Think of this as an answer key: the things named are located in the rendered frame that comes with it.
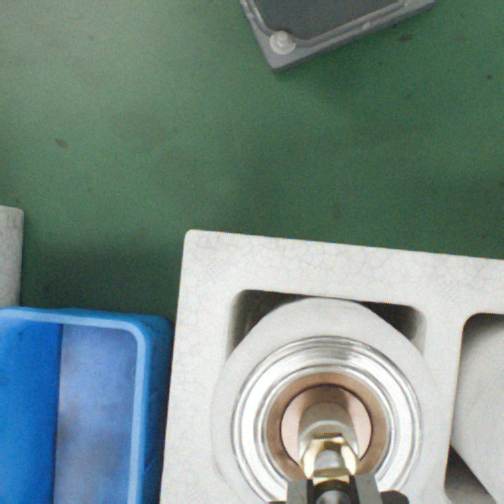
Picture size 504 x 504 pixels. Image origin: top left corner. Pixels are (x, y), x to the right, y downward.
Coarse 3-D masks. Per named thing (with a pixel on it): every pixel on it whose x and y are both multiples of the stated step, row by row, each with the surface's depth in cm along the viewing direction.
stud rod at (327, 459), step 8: (320, 456) 20; (328, 456) 20; (336, 456) 20; (320, 464) 19; (328, 464) 19; (336, 464) 19; (344, 464) 20; (320, 496) 17; (328, 496) 16; (336, 496) 16; (344, 496) 17
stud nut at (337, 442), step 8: (336, 432) 21; (312, 440) 21; (320, 440) 21; (328, 440) 20; (336, 440) 20; (344, 440) 20; (312, 448) 21; (320, 448) 21; (328, 448) 20; (336, 448) 20; (344, 448) 20; (352, 448) 21; (304, 456) 21; (312, 456) 21; (344, 456) 20; (352, 456) 20; (304, 464) 21; (312, 464) 20; (352, 464) 20; (304, 472) 21; (352, 472) 20
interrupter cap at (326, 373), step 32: (288, 352) 25; (320, 352) 25; (352, 352) 25; (256, 384) 25; (288, 384) 25; (320, 384) 25; (352, 384) 25; (384, 384) 24; (256, 416) 25; (288, 416) 25; (352, 416) 25; (384, 416) 24; (416, 416) 24; (256, 448) 25; (288, 448) 25; (384, 448) 24; (416, 448) 24; (256, 480) 25; (288, 480) 25; (384, 480) 24
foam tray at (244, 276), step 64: (192, 256) 33; (256, 256) 32; (320, 256) 32; (384, 256) 32; (448, 256) 32; (192, 320) 33; (256, 320) 43; (384, 320) 43; (448, 320) 31; (192, 384) 32; (448, 384) 31; (192, 448) 32; (448, 448) 42
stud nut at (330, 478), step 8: (312, 472) 17; (320, 472) 17; (328, 472) 17; (336, 472) 17; (344, 472) 17; (320, 480) 17; (328, 480) 17; (336, 480) 17; (344, 480) 17; (320, 488) 17; (328, 488) 17; (336, 488) 17; (344, 488) 17
